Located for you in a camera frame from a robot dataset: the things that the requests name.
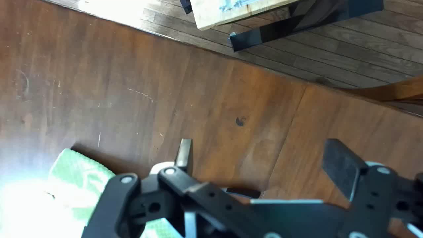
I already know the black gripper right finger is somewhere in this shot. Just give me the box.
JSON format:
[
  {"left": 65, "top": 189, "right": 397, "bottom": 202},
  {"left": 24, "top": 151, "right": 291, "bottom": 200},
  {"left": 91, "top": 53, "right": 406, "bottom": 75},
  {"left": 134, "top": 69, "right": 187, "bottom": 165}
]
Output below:
[{"left": 322, "top": 139, "right": 369, "bottom": 201}]

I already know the green and white cloth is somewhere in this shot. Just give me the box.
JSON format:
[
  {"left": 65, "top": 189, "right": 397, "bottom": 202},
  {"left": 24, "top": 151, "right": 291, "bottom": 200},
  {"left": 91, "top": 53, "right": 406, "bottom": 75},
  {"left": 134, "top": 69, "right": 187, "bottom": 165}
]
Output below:
[{"left": 44, "top": 147, "right": 183, "bottom": 238}]

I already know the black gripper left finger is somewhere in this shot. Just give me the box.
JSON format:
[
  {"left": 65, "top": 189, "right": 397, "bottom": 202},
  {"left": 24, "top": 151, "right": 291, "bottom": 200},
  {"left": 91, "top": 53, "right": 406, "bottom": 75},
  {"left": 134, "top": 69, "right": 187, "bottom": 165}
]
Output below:
[{"left": 175, "top": 138, "right": 194, "bottom": 172}]

